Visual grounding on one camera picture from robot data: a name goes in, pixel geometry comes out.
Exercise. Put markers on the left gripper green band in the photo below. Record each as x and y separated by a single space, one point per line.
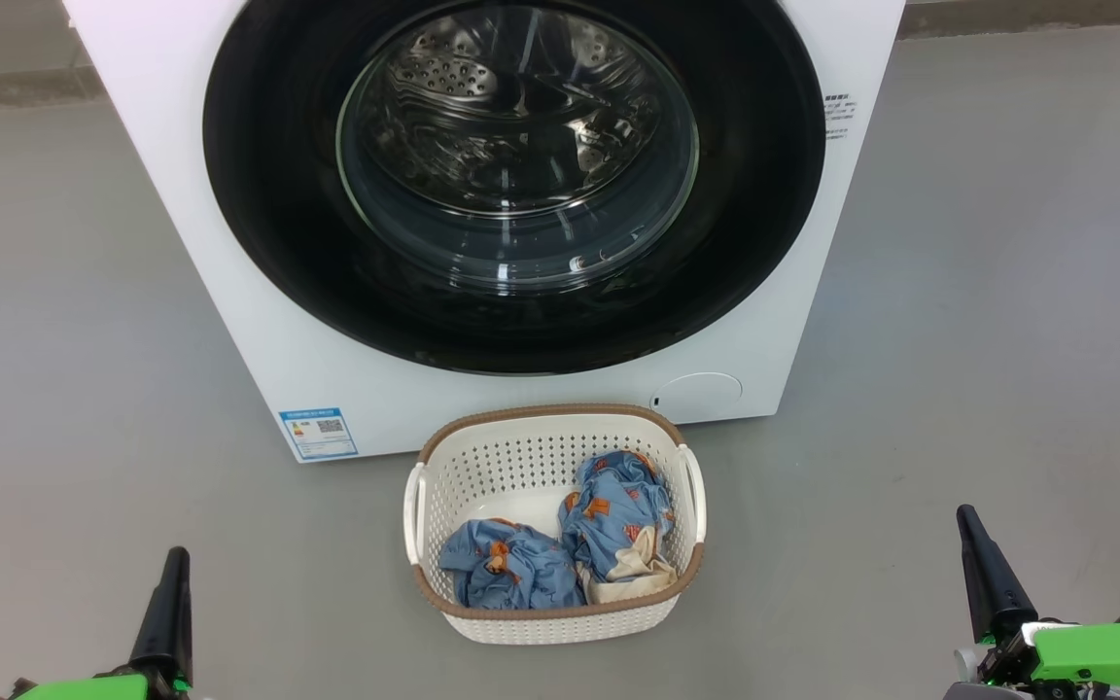
84 690

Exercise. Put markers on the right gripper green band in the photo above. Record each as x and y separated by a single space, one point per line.
1104 656

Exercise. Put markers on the blue garment orange print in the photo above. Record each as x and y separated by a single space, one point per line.
511 574

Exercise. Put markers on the blue garment cream lining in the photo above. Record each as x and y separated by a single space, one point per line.
609 525

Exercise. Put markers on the black round glass washer door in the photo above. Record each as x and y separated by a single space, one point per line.
268 194

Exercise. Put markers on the white front-load washing machine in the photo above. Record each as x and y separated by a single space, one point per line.
346 399

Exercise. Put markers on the blue energy label sticker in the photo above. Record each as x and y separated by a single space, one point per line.
319 434

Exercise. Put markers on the round drain filter cover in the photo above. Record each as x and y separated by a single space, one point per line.
696 396

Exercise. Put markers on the cream perforated basket brown rim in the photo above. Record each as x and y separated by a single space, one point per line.
521 467

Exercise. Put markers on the printed warning text label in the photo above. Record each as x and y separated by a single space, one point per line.
837 117

